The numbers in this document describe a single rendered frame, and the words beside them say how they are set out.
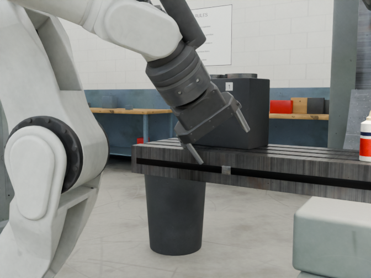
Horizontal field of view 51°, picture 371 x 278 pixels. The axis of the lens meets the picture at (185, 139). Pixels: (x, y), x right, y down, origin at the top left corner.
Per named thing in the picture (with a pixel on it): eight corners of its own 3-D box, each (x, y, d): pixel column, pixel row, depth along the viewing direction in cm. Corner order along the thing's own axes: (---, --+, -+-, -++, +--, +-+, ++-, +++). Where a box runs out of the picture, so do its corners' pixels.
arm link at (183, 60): (161, 95, 60) (118, 34, 54) (146, 74, 69) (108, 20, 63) (221, 53, 60) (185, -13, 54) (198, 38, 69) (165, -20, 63)
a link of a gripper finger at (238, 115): (248, 134, 72) (234, 110, 69) (240, 127, 75) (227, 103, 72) (255, 129, 72) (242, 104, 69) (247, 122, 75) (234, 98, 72)
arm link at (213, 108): (187, 154, 66) (150, 101, 60) (172, 130, 75) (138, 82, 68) (248, 111, 66) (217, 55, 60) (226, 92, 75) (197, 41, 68)
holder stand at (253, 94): (248, 150, 101) (249, 72, 99) (181, 143, 114) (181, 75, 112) (269, 145, 110) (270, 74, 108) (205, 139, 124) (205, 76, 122)
